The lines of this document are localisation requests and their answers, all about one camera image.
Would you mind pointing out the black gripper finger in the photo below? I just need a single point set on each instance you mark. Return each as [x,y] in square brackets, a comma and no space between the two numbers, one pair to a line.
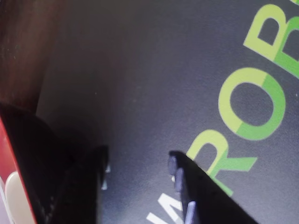
[205,200]
[79,198]

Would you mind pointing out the small white bowl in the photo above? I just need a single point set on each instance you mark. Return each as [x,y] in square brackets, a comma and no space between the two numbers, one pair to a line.
[16,200]

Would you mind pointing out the red bowl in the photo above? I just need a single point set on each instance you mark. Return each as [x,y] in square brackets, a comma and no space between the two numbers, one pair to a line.
[9,149]

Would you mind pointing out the grey mat with WOWROBO print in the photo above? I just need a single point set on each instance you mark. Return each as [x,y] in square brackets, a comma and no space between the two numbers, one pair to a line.
[151,81]

